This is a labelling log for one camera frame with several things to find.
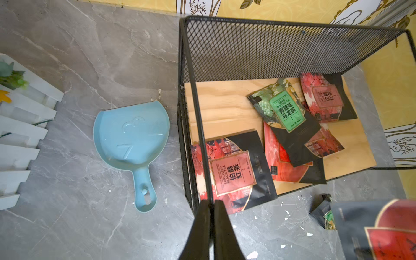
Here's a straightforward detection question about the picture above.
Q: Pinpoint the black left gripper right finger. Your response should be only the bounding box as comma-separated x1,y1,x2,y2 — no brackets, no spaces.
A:
213,200,245,260

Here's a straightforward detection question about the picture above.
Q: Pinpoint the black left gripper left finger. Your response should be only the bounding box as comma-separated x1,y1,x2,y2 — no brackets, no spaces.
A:
178,200,213,260

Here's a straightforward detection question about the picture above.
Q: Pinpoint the red black tea bag front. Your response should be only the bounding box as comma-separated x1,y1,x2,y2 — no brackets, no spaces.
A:
206,131,278,215

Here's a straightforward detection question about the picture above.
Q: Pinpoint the small green tea bag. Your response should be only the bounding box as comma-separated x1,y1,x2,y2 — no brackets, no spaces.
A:
309,194,336,230

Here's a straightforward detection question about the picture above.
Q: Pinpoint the da hong pao tea bag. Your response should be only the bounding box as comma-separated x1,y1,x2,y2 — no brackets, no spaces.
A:
331,199,416,260

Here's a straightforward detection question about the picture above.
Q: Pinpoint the green grape oolong tea bag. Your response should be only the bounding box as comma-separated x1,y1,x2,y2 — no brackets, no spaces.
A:
247,78,321,167

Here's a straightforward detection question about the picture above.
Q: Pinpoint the pink tea bag back right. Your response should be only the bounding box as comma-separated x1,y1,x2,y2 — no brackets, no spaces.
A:
300,73,358,123

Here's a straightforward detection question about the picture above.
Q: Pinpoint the white picket fence planter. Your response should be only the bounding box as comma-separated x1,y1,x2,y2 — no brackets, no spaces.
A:
1,54,64,210

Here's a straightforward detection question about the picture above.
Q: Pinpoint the colourful artificial flower bouquet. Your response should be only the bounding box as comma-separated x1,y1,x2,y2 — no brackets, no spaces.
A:
1,61,29,90

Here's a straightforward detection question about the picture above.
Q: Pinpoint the black wire mesh shelf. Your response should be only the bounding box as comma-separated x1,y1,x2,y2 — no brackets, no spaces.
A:
178,16,405,213

